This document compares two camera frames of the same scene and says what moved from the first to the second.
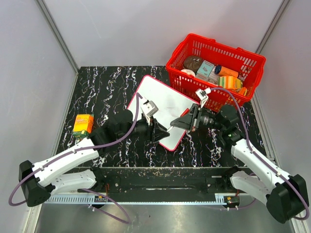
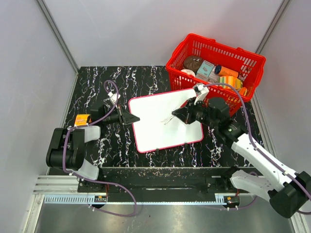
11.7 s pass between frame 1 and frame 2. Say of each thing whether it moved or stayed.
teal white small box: stayed
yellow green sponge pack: stayed
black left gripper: moved
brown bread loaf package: stayed
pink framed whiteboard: moved
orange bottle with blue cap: stayed
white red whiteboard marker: moved
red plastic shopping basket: stayed
